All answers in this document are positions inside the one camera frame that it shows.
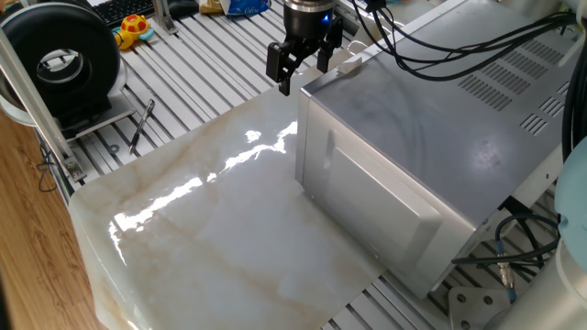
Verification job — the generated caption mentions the thin black floor cable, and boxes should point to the thin black floor cable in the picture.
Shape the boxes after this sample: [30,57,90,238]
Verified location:
[35,139,60,193]

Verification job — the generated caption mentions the yellow turtle toy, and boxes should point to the yellow turtle toy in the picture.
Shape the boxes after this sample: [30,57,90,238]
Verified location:
[112,13,156,50]

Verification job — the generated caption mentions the metal corner bracket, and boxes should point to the metal corner bracket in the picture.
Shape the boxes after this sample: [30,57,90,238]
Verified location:
[62,154,88,183]

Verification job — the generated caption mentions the marble pattern mat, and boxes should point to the marble pattern mat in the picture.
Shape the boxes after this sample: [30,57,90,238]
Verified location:
[68,68,386,330]

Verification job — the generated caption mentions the black computer mouse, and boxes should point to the black computer mouse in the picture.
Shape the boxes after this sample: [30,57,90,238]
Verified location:
[167,0,201,20]

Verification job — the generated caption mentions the silver microwave oven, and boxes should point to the silver microwave oven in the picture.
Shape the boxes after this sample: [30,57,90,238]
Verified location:
[294,0,580,300]

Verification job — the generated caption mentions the yellow snack bag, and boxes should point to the yellow snack bag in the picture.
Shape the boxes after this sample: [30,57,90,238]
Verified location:
[198,0,227,15]

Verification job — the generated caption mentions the aluminium upright profile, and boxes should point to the aluminium upright profile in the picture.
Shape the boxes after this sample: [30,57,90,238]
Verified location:
[151,0,179,36]

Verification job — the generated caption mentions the black pen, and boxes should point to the black pen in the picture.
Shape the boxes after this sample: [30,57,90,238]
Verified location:
[128,98,156,156]

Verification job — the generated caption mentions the thick black hose cable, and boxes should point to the thick black hose cable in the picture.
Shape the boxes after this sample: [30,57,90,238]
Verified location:
[561,45,587,161]

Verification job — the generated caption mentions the blue snack bag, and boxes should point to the blue snack bag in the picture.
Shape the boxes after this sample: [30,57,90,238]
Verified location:
[218,0,272,18]

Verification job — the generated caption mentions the black keyboard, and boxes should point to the black keyboard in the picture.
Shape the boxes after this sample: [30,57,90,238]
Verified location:
[91,0,157,27]

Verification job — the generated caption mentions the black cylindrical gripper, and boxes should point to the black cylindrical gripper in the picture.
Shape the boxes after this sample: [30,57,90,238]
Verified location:
[266,7,345,97]

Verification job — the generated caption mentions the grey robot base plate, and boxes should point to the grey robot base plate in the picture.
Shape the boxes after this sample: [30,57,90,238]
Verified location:
[447,286,513,330]

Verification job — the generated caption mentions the black gripper cable bundle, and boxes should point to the black gripper cable bundle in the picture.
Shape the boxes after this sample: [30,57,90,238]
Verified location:
[350,0,580,83]

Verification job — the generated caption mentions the black round duct fan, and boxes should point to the black round duct fan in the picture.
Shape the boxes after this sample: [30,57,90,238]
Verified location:
[0,2,128,134]

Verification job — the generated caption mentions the white fan base plate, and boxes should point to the white fan base plate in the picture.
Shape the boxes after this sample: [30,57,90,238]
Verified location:
[54,89,138,142]

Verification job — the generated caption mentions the aluminium frame strut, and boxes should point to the aluminium frame strut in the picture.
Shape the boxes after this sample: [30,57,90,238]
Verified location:
[0,27,88,183]

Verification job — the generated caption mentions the black cable with metal plug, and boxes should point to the black cable with metal plug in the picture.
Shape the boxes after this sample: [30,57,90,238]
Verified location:
[451,213,560,303]

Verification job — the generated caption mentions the silver force sensor ring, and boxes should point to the silver force sensor ring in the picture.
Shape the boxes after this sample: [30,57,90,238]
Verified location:
[282,0,338,13]

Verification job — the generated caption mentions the white tape piece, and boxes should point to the white tape piece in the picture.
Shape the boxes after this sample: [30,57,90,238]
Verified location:
[337,55,363,76]

